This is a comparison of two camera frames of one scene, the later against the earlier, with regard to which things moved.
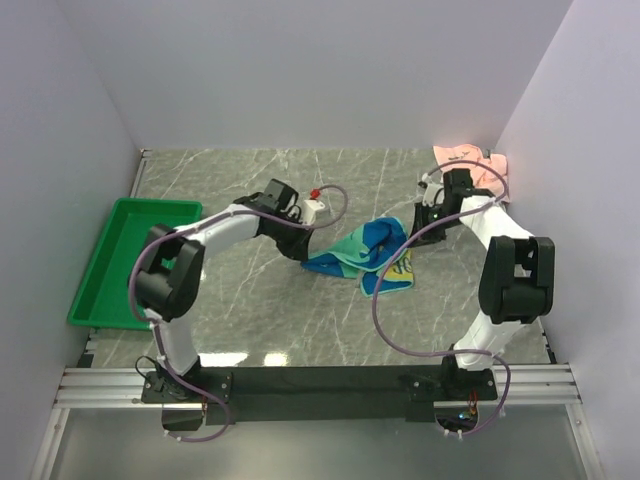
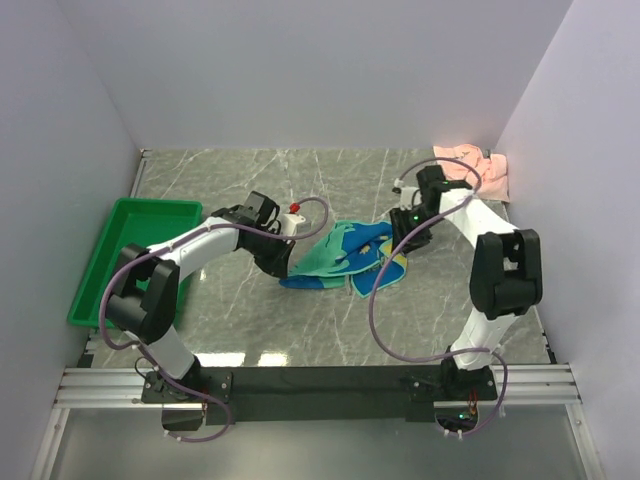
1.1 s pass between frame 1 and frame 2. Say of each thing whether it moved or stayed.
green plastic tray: stayed
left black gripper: moved
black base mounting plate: stayed
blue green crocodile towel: moved
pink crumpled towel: stayed
